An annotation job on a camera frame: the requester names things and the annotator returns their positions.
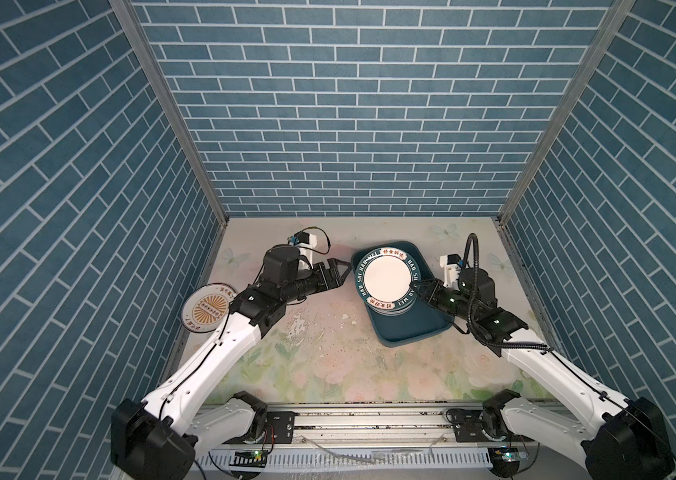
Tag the teal plastic bin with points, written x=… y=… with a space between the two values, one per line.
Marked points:
x=420 y=322

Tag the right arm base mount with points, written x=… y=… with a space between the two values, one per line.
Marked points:
x=468 y=427

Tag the green rim plate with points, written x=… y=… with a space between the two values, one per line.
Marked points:
x=386 y=273

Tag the orange sunburst plate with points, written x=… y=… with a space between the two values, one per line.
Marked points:
x=207 y=307

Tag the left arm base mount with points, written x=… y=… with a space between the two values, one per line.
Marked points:
x=279 y=427

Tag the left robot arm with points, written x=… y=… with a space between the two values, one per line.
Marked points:
x=161 y=436

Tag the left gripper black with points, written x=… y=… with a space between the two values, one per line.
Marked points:
x=334 y=281

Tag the white clover plate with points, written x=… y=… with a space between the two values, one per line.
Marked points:
x=390 y=309

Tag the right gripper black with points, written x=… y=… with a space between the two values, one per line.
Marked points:
x=435 y=286

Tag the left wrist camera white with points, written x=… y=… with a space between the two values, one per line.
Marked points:
x=307 y=243

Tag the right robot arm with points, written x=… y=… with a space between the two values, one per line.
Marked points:
x=607 y=433

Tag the aluminium rail frame front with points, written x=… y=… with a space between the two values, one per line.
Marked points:
x=394 y=430

